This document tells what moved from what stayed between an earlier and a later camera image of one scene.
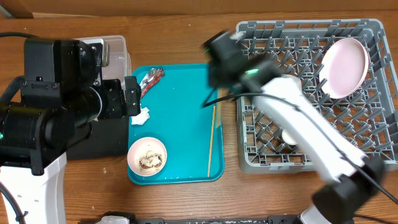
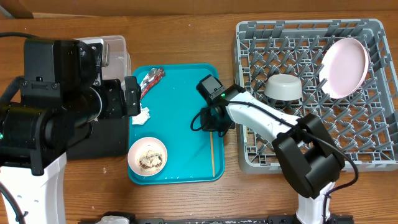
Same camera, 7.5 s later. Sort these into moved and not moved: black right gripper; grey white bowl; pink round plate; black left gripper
Moved: black right gripper
Not moved: grey white bowl; pink round plate; black left gripper
